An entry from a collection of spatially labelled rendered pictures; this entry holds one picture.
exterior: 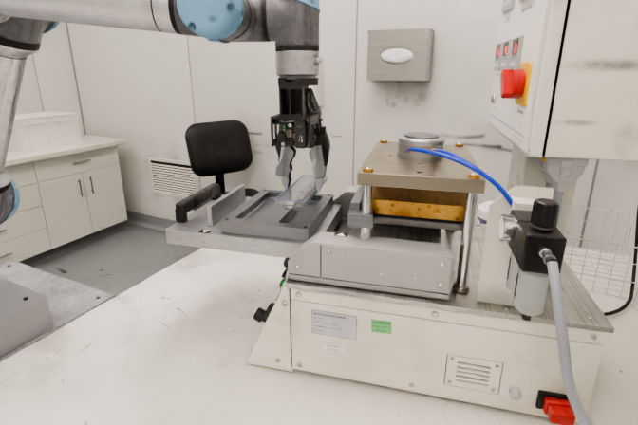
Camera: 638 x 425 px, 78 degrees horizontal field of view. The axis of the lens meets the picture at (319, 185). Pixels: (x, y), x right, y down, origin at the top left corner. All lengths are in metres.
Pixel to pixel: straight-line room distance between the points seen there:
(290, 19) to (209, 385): 0.62
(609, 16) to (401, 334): 0.49
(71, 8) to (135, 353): 0.59
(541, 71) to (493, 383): 0.45
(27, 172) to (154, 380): 2.37
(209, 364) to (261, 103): 2.00
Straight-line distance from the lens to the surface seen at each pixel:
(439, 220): 0.64
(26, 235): 3.10
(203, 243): 0.76
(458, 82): 2.16
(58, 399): 0.83
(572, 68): 0.56
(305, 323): 0.68
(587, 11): 0.57
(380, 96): 2.25
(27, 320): 0.97
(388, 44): 2.10
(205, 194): 0.87
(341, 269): 0.62
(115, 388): 0.81
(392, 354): 0.68
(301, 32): 0.68
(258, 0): 0.70
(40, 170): 3.07
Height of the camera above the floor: 1.26
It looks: 17 degrees down
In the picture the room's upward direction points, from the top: straight up
